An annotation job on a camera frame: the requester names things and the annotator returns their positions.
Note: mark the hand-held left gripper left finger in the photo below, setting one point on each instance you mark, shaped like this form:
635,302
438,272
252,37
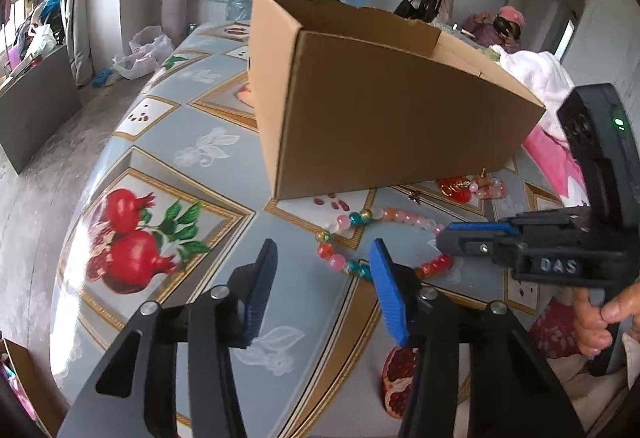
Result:
262,288

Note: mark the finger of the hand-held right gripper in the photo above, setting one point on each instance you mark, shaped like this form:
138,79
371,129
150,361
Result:
480,228
460,248

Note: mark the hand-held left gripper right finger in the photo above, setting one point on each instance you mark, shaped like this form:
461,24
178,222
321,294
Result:
390,298

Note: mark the large brown cardboard box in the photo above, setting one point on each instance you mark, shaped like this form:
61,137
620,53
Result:
375,117

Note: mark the person's right hand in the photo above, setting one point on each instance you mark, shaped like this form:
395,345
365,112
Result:
590,328

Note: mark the pink printed blanket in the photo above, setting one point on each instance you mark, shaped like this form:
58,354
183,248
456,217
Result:
550,152

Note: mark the fruit print tablecloth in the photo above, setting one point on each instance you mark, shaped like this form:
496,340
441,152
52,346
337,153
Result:
310,358

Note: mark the white blanket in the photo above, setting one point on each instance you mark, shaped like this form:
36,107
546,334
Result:
540,77

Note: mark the white door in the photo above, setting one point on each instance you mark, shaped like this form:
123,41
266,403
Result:
607,27

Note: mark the person's beige clothing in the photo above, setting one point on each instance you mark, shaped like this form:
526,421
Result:
585,388

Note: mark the small cardboard box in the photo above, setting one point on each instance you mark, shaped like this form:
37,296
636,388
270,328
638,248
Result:
30,378

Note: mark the white plastic bag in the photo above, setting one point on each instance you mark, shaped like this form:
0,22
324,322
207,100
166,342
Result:
142,55

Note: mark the blue plastic bag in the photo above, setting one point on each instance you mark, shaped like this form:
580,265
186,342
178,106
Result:
105,78

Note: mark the clear water bottle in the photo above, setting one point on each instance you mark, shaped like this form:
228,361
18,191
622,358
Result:
237,7

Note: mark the grey board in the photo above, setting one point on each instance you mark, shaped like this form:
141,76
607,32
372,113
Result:
35,112

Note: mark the grey curtain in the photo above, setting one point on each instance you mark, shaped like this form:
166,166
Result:
82,17

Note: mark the pile of clothes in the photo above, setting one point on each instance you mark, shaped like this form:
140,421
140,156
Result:
30,32

